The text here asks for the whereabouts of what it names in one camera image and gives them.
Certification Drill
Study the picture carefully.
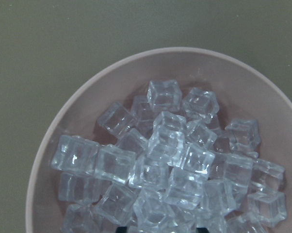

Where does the clear ice cubes pile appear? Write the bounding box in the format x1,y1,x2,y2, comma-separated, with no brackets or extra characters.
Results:
50,80,287,233

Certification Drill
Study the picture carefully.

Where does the pink bowl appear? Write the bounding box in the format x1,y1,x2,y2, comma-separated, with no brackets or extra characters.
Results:
25,47,292,233

